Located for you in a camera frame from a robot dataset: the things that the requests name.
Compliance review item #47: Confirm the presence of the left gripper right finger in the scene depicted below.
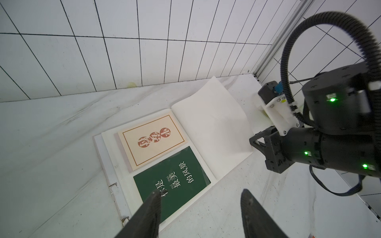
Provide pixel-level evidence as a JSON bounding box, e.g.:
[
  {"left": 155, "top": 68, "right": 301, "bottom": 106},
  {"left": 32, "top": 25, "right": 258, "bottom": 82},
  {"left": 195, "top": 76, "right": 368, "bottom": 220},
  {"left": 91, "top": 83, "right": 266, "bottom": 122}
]
[{"left": 240, "top": 189, "right": 288, "bottom": 238}]

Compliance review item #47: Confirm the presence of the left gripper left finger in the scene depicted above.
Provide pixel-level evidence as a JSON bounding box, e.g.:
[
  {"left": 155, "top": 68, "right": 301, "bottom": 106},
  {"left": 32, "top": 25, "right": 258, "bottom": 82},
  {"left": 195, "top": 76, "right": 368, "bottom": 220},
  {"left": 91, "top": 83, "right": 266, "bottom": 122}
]
[{"left": 115, "top": 190, "right": 162, "bottom": 238}]

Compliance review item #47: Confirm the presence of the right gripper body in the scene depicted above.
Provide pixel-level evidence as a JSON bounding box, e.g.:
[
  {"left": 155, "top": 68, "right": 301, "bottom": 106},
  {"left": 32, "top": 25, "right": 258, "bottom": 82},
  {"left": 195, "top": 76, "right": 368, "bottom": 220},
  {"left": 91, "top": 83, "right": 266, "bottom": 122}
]
[{"left": 249, "top": 126, "right": 324, "bottom": 174}]

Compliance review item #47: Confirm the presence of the green card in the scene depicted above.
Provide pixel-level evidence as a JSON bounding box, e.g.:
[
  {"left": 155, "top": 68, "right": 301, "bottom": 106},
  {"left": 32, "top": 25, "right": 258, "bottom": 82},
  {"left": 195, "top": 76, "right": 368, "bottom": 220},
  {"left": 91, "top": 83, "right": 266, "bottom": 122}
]
[{"left": 134, "top": 146, "right": 211, "bottom": 222}]

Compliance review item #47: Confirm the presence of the cream framed card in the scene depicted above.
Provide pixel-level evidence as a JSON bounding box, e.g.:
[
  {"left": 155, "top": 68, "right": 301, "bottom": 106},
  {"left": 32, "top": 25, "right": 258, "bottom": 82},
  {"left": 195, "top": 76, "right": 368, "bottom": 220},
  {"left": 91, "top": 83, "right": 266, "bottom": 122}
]
[{"left": 118, "top": 112, "right": 187, "bottom": 171}]

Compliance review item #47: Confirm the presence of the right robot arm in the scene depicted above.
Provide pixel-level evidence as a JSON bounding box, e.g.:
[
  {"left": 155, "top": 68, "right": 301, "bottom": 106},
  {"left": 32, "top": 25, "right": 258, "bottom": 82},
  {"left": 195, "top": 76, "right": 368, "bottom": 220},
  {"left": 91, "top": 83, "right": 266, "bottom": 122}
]
[{"left": 249, "top": 12, "right": 381, "bottom": 196}]

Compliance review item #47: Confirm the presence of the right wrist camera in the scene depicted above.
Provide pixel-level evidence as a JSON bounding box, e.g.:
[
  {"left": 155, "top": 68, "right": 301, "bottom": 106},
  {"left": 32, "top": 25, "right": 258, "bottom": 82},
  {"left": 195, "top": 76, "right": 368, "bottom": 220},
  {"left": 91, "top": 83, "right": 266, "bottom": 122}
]
[{"left": 255, "top": 81, "right": 300, "bottom": 136}]

